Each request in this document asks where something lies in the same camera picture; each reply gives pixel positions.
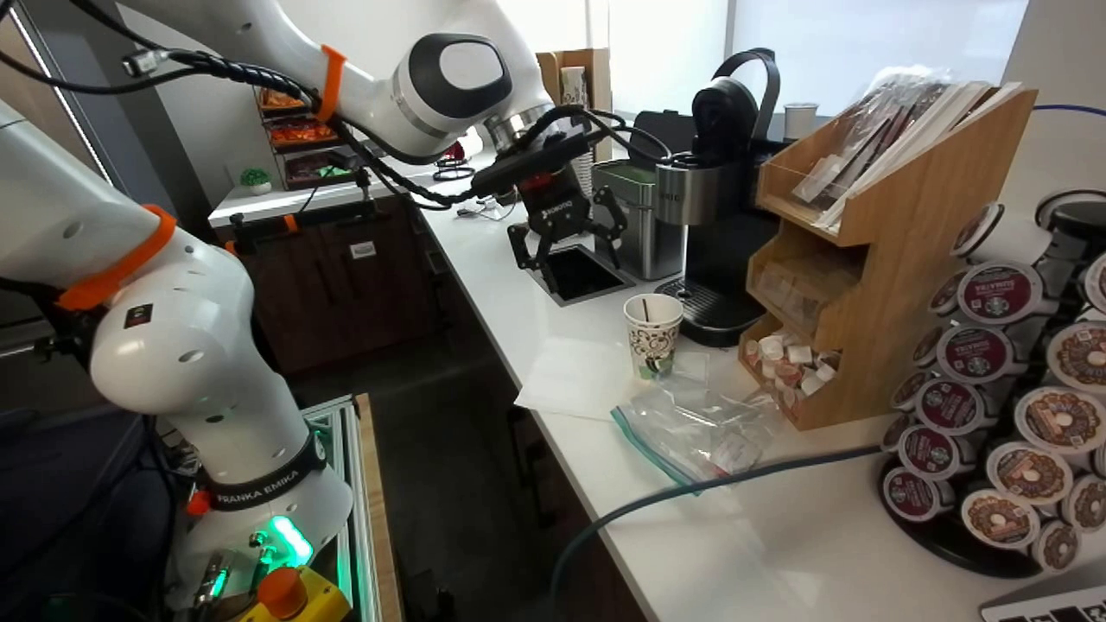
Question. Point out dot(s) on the wooden condiment organizer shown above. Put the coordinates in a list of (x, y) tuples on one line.
[(887, 253)]

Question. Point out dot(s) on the tea bag packets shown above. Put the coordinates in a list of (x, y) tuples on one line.
[(887, 124)]

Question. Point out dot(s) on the black coffee pod carousel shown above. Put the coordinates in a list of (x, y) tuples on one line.
[(1067, 218)]

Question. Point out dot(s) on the maroon lid coffee pod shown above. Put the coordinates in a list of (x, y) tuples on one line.
[(999, 295), (952, 407), (975, 355), (906, 387), (978, 228), (928, 451), (945, 299), (928, 347), (911, 491)]

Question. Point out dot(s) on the black drip tray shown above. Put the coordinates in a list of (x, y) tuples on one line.
[(576, 280)]

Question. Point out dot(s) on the stacked printed paper coffee cups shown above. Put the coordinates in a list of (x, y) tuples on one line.
[(656, 341)]

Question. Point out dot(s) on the black pod coffee machine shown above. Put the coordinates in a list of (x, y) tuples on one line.
[(728, 228)]

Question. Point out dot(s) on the stack of white cups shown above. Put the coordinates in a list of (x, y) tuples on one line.
[(576, 91)]

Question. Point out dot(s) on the white creamer cups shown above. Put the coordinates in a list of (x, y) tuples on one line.
[(795, 365)]

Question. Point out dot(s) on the black plastic container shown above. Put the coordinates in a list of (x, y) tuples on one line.
[(663, 134)]

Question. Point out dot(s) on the white printed box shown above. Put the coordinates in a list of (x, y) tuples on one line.
[(1050, 602)]

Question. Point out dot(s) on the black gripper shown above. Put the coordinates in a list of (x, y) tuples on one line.
[(560, 211)]

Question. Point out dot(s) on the dark wooden cabinet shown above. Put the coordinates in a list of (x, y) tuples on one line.
[(332, 288)]

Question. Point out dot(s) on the clear plastic zip bag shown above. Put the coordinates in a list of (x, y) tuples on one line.
[(696, 433)]

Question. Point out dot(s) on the grey metal box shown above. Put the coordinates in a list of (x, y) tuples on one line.
[(640, 228)]

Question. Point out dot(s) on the brown lid coffee pod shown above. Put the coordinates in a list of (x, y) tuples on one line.
[(1028, 475), (1058, 420), (1080, 356), (1055, 545), (1087, 503), (998, 521)]

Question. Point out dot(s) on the wooden board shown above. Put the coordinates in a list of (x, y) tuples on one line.
[(377, 521)]

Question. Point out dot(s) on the yellow emergency stop box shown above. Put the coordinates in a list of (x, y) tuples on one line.
[(290, 600)]

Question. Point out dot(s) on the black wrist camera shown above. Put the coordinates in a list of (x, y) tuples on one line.
[(529, 163)]

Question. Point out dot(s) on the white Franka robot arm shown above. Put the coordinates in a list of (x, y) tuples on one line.
[(161, 347)]

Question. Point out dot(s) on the orange snack bag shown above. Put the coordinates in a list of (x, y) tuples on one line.
[(277, 103), (300, 136)]

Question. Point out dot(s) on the green round object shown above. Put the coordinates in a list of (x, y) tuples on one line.
[(254, 180)]

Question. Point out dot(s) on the thin black straw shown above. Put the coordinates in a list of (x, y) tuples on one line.
[(648, 312)]

